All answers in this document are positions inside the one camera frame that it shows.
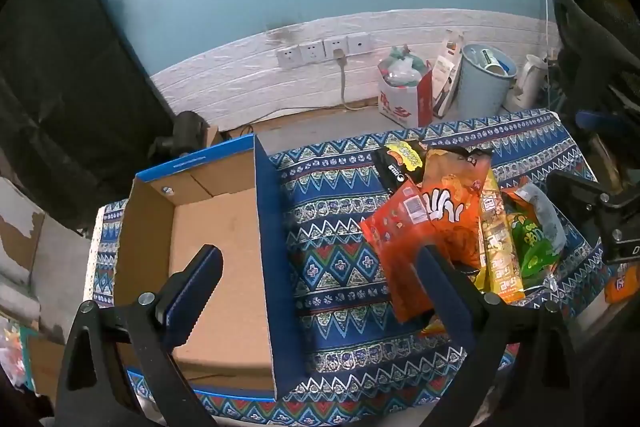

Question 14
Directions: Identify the white electric kettle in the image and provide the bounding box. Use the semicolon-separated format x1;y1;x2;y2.
504;54;548;112

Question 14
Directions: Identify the small cardboard box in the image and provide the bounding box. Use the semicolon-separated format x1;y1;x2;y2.
205;124;224;147

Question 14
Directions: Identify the black yellow snack bag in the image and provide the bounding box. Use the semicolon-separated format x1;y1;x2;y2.
372;140;426;195

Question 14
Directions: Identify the white wall socket strip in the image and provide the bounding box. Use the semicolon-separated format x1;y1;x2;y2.
276;32;373;69

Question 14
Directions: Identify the large orange chips bag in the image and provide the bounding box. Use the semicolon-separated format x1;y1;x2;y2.
421;146;492;271

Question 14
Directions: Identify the red white shopping bag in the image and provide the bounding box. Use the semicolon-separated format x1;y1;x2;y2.
378;46;433;128

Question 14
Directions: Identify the black curtain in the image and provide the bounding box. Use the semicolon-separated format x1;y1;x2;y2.
1;0;174;229

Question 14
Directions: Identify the orange fries snack bag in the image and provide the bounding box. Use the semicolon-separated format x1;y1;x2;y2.
604;265;640;305

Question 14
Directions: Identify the yellow popcorn snack bag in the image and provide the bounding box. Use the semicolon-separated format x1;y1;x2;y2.
480;169;525;303

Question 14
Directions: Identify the grey plug and cable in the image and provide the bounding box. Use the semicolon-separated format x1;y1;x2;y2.
249;48;379;128

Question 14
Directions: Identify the blue cardboard box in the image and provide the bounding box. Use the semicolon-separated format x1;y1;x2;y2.
113;134;306;399

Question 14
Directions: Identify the red snack packet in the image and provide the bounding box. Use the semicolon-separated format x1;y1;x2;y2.
360;179;436;323

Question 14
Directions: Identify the white cardboard packaging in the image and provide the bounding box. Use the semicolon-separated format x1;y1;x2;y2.
432;29;464;118

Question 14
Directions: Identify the blue patterned tablecloth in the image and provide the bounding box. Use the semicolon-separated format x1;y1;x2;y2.
85;109;593;426

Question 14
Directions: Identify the black spotlight lamp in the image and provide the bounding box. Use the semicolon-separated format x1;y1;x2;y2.
148;110;208;161

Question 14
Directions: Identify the green pea snack bag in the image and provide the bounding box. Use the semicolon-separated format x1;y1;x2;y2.
501;176;566;291

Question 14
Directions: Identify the light blue waste bin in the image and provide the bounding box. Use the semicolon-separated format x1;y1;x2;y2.
457;43;518;119

